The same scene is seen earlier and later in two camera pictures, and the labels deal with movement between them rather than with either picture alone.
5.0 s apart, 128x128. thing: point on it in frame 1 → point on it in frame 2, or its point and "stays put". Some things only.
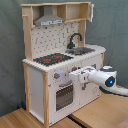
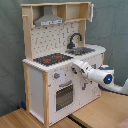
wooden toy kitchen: [56, 46] stays put
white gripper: [81, 75] → [84, 66]
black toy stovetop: [52, 59] stays put
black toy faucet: [70, 45] stays put
